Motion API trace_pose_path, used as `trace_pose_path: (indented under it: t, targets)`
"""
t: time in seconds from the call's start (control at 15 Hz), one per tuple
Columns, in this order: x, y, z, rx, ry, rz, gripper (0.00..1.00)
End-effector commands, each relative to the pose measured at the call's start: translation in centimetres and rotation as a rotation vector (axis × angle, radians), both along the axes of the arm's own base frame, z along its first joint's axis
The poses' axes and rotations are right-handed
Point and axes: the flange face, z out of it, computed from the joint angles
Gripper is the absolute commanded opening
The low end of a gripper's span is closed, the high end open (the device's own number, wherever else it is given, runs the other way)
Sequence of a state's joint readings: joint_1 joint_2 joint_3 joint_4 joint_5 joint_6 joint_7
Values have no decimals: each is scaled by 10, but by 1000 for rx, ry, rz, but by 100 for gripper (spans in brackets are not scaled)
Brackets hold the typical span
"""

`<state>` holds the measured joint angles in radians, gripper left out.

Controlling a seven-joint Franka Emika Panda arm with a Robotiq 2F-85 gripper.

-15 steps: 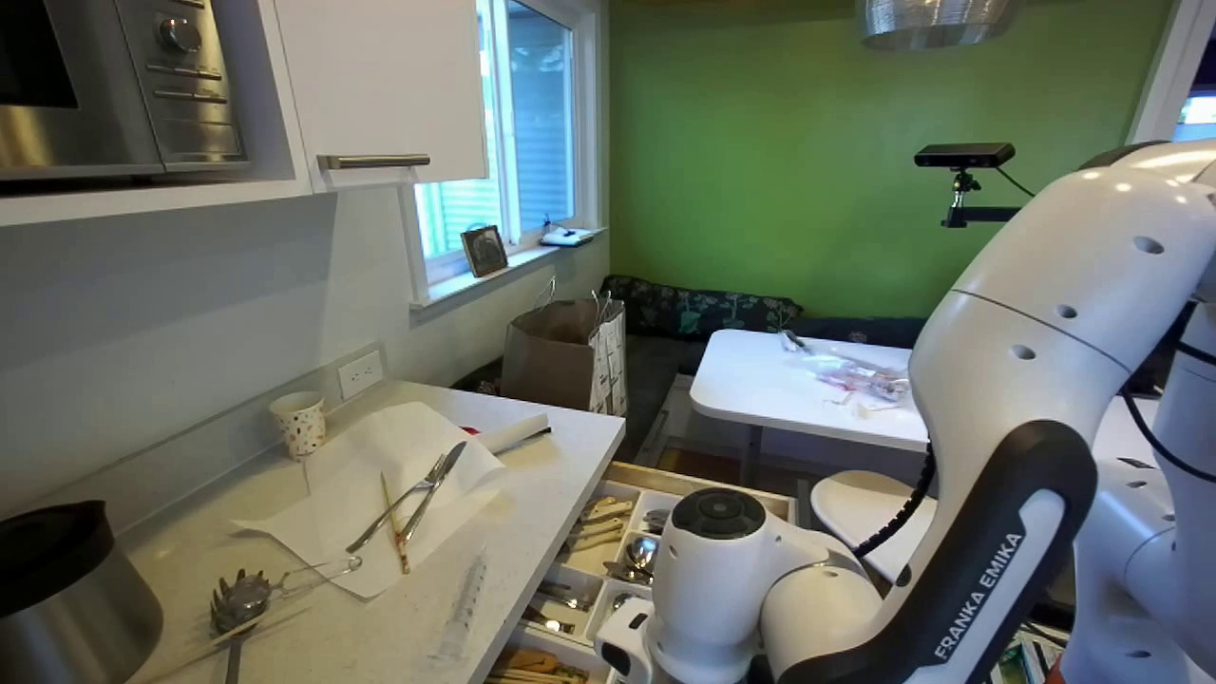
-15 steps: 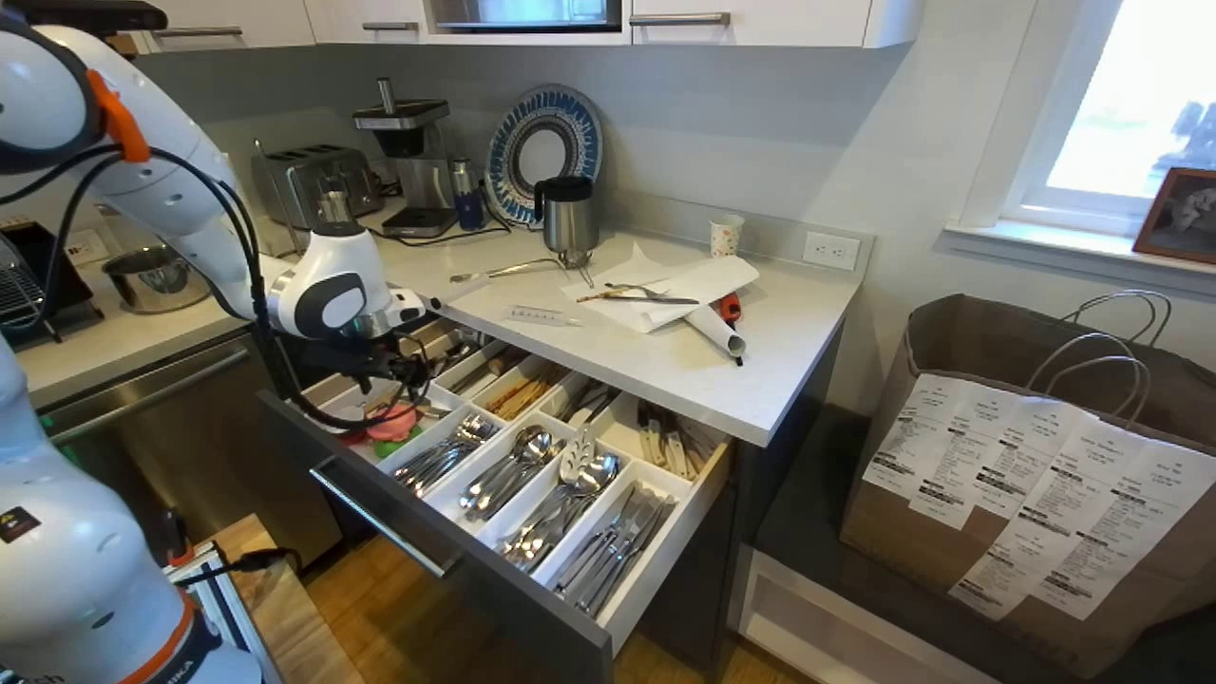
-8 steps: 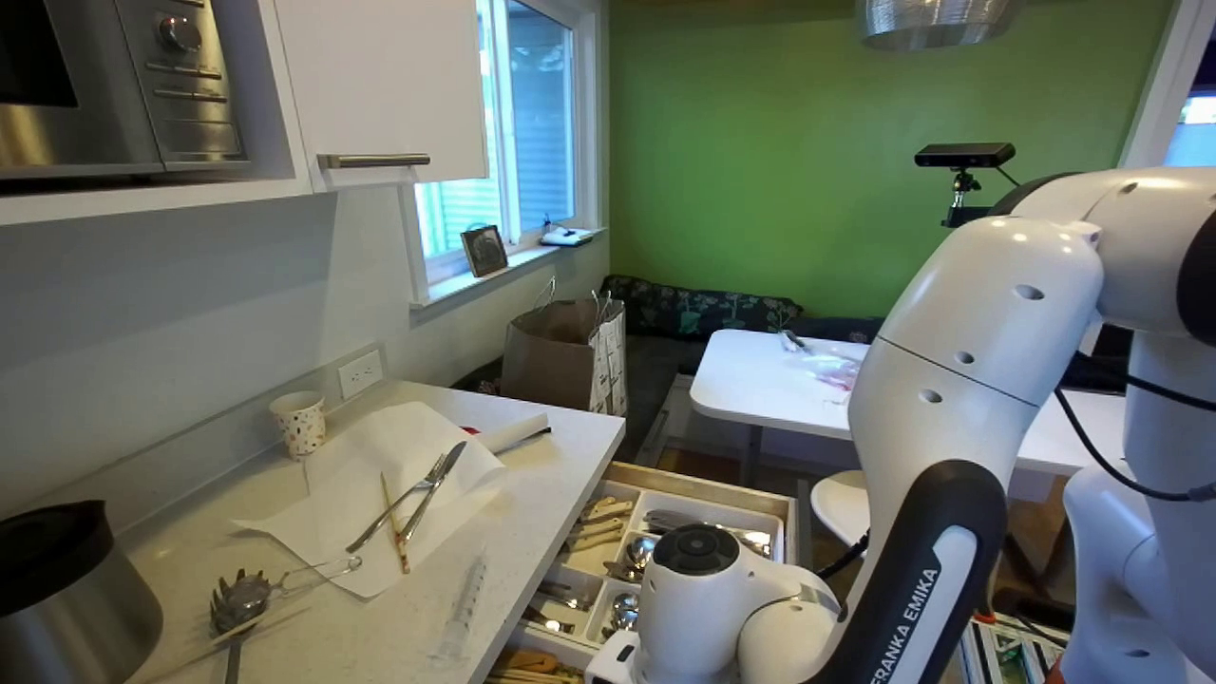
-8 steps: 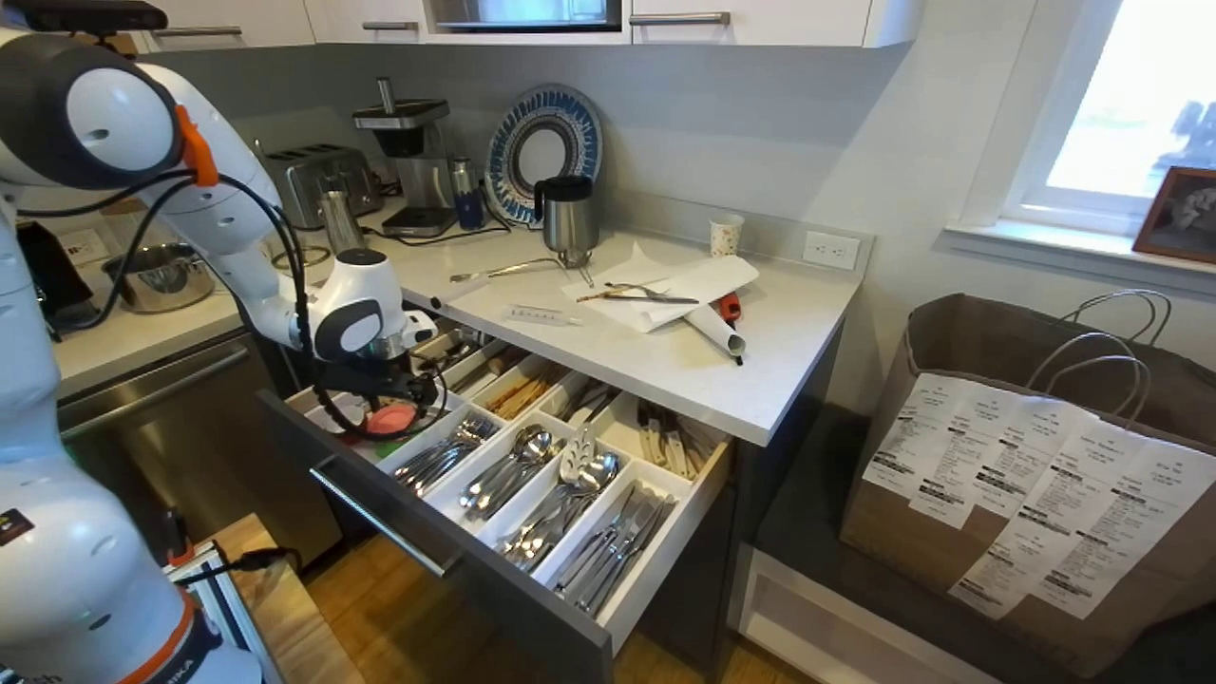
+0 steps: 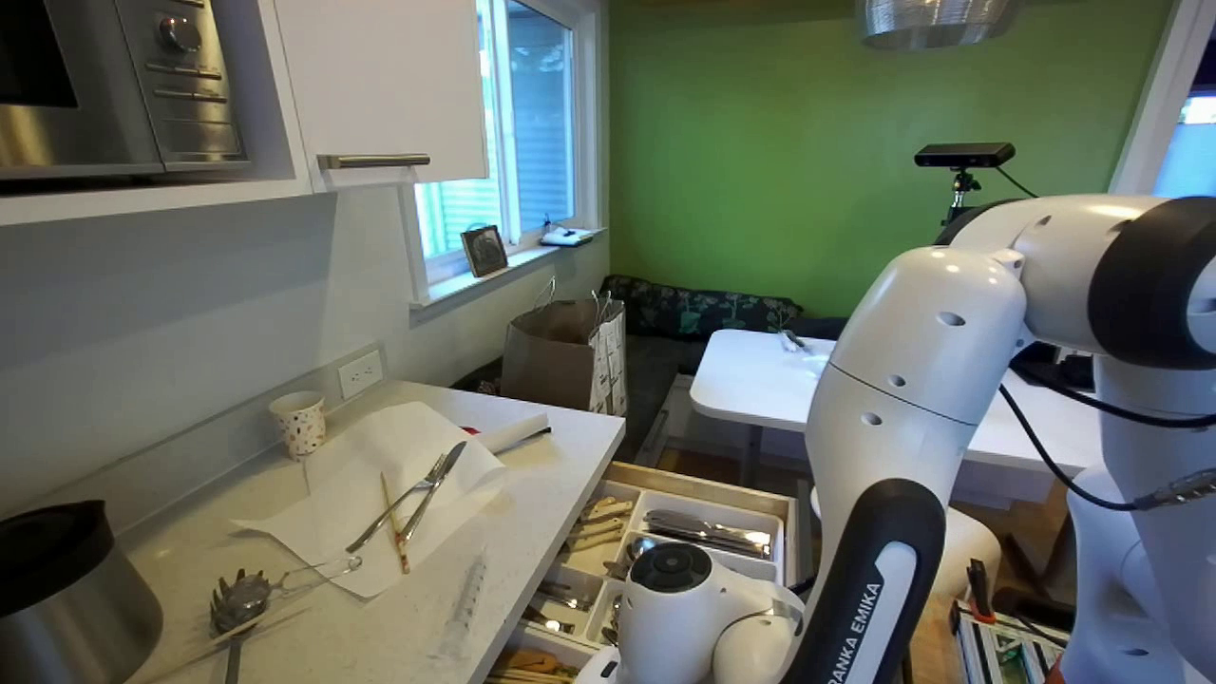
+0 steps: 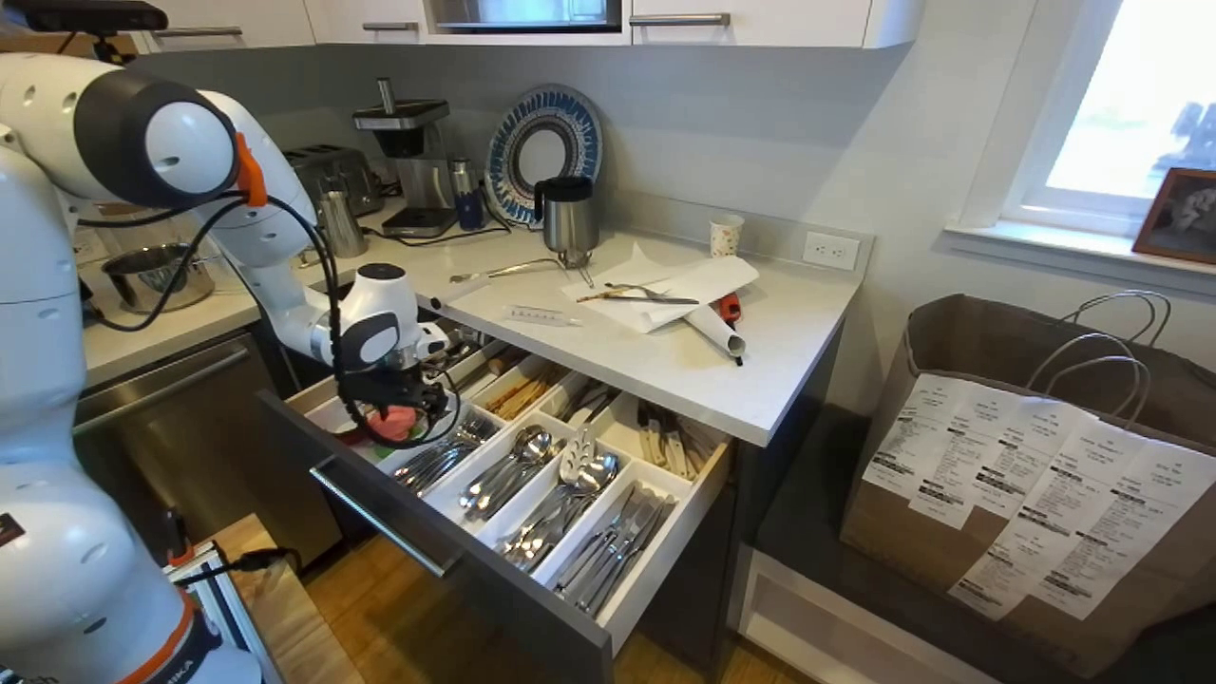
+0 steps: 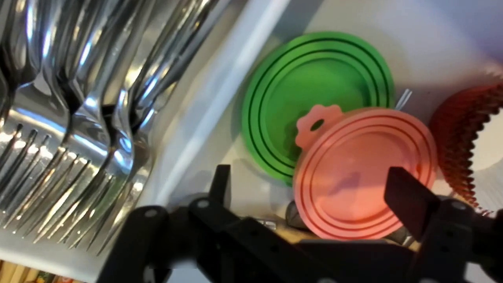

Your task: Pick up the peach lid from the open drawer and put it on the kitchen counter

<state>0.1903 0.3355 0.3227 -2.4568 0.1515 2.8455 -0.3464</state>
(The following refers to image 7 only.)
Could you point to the green silicone lid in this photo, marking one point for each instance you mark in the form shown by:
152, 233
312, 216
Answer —
314, 72

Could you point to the red fluted cupcake liners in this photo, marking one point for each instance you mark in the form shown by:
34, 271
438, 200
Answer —
455, 131

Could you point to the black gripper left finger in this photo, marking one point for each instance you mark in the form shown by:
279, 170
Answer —
220, 183

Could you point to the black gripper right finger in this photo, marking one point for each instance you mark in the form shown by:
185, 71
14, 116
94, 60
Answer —
413, 198

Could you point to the small metal rod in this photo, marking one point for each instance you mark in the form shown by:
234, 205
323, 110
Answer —
402, 98

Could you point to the white cutlery tray organizer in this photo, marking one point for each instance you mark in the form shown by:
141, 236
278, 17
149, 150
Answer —
209, 104

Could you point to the peach silicone lid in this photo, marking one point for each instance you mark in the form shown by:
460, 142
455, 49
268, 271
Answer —
361, 178

